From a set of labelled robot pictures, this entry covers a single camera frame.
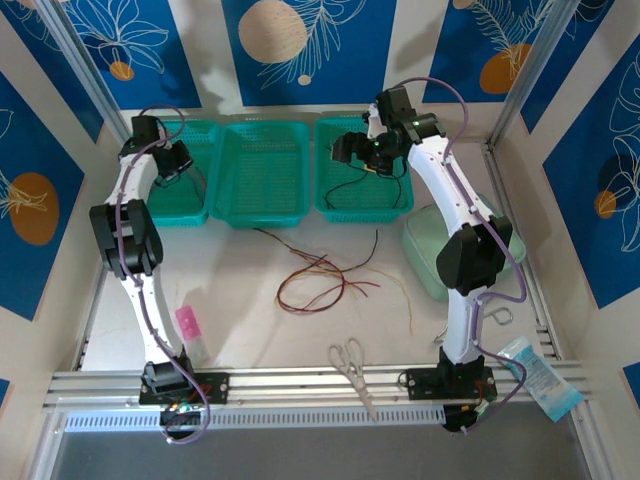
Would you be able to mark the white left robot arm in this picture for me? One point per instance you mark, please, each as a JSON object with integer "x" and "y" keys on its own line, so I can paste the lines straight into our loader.
{"x": 150, "y": 320}

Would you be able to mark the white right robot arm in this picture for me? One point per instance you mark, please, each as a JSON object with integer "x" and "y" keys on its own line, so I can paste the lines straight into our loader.
{"x": 460, "y": 325}

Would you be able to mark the large teal plastic basket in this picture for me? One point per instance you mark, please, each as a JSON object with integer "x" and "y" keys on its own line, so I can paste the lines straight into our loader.
{"x": 260, "y": 170}

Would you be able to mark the pink and clear plastic case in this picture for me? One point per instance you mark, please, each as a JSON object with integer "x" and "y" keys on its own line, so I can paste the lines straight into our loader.
{"x": 190, "y": 325}

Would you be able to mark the silver metal hook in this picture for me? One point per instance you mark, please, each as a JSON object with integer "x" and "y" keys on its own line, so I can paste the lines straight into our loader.
{"x": 442, "y": 334}

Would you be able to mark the silver metal carabiner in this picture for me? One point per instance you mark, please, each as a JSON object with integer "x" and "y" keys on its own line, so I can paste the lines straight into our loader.
{"x": 505, "y": 316}

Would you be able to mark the blue plastic packet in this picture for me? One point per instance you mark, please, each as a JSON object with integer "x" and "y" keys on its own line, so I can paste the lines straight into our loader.
{"x": 542, "y": 380}

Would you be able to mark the aluminium frame post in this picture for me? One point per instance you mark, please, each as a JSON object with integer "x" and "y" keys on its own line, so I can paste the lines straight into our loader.
{"x": 530, "y": 65}
{"x": 80, "y": 65}

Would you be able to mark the aluminium side rail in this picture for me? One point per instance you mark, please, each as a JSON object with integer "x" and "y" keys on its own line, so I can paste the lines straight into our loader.
{"x": 530, "y": 280}
{"x": 87, "y": 325}

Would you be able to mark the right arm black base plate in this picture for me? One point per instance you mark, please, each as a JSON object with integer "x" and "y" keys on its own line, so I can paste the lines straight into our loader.
{"x": 420, "y": 382}

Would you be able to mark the aluminium table edge rail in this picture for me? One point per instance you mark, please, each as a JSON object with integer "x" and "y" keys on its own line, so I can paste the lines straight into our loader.
{"x": 300, "y": 382}

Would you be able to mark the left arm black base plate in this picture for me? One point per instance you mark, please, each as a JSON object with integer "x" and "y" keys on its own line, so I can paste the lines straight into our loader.
{"x": 215, "y": 387}

